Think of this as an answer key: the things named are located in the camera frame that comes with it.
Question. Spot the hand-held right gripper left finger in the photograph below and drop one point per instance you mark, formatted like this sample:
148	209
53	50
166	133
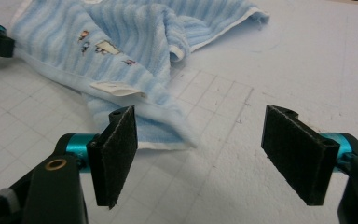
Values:
115	168

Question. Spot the blue striped towel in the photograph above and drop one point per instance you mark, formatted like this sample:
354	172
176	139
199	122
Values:
130	40

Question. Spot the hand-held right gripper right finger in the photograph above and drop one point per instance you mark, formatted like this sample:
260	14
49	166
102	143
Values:
301	158

